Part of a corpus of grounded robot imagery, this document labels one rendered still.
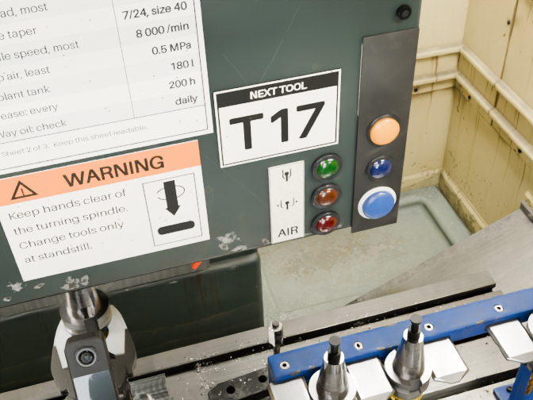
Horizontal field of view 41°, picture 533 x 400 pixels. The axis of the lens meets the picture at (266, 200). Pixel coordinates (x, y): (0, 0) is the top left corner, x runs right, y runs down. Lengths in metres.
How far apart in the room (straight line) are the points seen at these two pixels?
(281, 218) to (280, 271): 1.38
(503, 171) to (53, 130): 1.51
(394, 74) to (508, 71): 1.24
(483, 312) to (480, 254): 0.71
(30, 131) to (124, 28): 0.10
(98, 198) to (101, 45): 0.13
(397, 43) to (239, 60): 0.12
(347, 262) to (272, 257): 0.21
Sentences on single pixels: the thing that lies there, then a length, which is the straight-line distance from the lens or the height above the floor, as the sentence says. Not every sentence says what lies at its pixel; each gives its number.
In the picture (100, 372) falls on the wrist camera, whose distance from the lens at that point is 0.86.
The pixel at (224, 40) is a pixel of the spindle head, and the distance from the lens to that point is 0.51.
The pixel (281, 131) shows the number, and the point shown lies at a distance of 0.56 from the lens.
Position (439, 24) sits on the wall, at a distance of 1.91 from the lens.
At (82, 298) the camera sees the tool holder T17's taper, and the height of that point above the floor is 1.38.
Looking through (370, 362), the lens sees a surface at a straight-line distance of 1.04.
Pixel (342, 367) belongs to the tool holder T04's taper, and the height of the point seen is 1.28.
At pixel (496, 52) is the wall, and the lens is 1.84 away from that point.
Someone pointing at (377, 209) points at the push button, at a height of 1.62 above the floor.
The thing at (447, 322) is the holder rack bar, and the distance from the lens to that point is 1.08.
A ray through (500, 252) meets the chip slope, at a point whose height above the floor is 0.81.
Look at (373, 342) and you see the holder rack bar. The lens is 1.04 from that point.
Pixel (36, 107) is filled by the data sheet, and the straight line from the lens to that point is 0.52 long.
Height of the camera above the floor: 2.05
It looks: 42 degrees down
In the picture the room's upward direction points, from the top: 3 degrees counter-clockwise
